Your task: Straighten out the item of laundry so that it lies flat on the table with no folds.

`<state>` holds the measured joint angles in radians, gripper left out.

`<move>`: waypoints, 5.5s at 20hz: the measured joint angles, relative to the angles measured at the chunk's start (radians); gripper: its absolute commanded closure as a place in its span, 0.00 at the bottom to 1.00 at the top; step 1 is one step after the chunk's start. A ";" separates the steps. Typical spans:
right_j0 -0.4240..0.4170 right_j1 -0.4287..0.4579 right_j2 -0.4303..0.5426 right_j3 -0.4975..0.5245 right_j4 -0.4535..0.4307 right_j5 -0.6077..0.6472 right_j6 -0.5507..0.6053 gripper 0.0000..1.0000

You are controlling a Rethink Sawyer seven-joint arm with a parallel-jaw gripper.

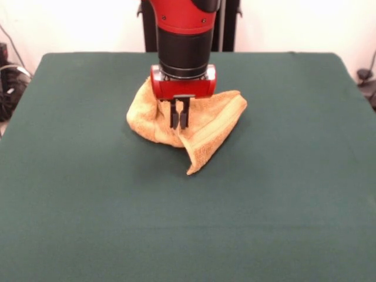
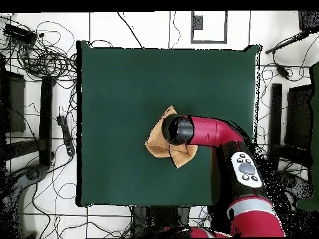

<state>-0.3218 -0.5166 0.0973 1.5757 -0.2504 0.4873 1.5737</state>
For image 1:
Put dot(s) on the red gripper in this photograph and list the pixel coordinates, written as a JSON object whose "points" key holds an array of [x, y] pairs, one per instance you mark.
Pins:
{"points": [[183, 88]]}

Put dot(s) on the yellow-orange terry towel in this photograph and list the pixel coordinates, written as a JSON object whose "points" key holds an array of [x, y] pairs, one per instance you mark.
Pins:
{"points": [[214, 117]]}

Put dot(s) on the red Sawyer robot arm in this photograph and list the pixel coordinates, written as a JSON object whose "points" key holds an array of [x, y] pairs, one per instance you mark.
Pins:
{"points": [[185, 35]]}

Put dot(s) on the dark green tablecloth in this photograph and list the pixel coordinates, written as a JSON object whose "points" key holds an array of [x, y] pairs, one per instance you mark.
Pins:
{"points": [[88, 191]]}

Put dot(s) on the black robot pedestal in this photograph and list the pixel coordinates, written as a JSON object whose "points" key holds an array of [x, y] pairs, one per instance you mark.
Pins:
{"points": [[229, 29]]}

